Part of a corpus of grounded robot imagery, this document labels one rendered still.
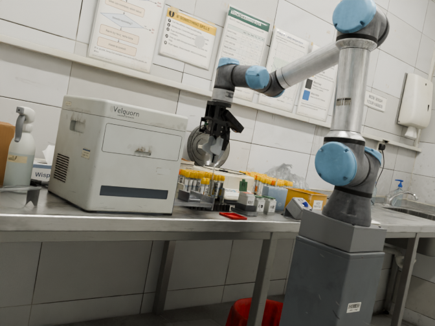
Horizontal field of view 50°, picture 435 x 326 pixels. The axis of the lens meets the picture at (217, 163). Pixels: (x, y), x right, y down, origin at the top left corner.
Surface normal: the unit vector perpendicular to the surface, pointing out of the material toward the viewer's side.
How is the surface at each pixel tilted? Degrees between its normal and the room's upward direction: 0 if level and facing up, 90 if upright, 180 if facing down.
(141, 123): 90
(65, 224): 90
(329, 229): 90
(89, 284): 90
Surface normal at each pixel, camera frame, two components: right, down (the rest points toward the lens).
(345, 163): -0.62, 0.04
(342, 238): -0.74, -0.10
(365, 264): 0.65, 0.16
